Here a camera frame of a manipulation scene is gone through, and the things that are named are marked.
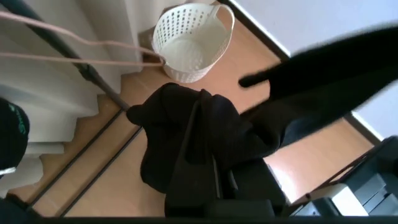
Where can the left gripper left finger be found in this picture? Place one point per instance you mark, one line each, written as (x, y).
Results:
(186, 189)

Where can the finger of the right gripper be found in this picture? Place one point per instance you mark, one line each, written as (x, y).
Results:
(342, 62)

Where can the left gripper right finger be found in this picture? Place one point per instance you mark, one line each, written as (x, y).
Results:
(258, 186)

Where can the black shirt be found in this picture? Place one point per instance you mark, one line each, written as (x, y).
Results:
(161, 118)

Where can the pink clothes hanger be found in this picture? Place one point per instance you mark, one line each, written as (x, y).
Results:
(46, 58)

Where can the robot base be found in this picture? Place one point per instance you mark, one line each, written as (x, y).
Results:
(373, 186)

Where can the white laundry basket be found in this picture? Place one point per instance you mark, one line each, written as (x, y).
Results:
(192, 59)

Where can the black clothes rack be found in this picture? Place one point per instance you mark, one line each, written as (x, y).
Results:
(90, 74)

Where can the white curtain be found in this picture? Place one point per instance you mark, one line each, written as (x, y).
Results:
(46, 93)

